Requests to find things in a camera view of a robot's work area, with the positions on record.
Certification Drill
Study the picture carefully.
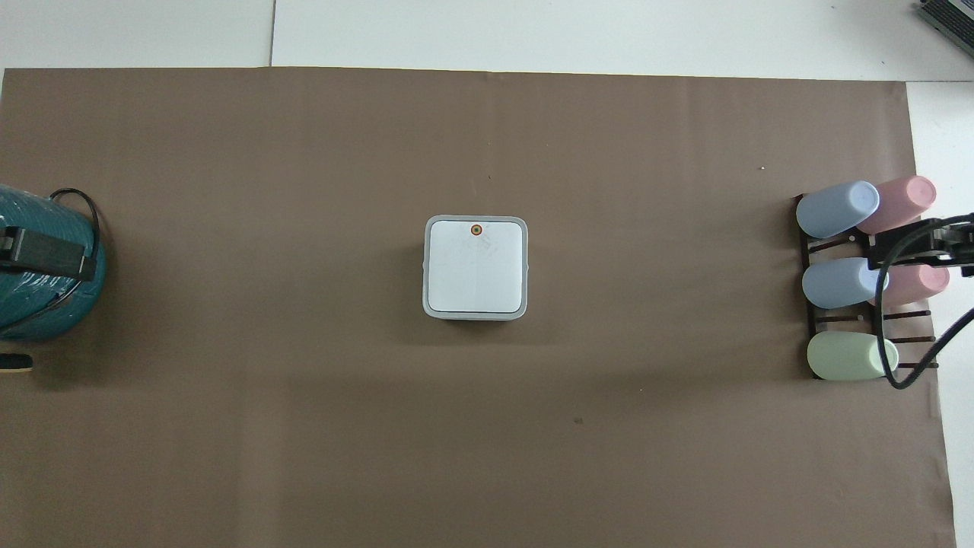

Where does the white square trash can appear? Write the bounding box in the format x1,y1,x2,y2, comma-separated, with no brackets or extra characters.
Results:
422,215,529,321

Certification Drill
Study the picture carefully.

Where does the blue plastic cup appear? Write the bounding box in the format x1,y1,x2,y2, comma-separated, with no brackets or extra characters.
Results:
802,257,890,311
796,180,881,240

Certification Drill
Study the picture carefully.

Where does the dark brown cup rack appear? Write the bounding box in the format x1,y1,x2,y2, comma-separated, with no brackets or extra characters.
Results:
794,193,941,382

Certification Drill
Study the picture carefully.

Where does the pink plastic cup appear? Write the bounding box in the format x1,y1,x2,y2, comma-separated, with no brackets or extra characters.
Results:
856,175,938,236
867,263,951,308

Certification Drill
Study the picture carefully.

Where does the green plastic cup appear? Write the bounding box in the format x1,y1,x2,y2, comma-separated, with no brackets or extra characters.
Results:
807,333,900,381

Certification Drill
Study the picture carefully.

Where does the grey device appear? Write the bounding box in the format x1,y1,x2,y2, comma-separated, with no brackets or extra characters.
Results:
916,0,974,51

